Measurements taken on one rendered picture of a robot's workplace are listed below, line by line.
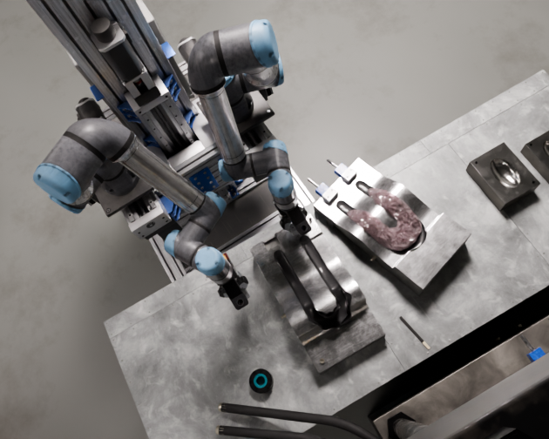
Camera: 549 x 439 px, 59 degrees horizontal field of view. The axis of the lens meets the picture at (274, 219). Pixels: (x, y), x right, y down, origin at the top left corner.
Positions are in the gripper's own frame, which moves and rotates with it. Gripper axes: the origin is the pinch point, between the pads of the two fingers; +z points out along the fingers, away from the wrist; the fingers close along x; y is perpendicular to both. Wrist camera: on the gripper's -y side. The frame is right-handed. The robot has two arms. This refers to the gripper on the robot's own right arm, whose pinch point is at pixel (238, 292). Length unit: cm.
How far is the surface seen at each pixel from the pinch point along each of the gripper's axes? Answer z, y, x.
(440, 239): 4, -18, -69
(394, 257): 7, -15, -53
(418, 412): 16, -62, -32
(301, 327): 1.4, -21.1, -12.9
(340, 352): 8.7, -33.3, -20.0
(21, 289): 96, 97, 120
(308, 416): 4.4, -45.6, -0.8
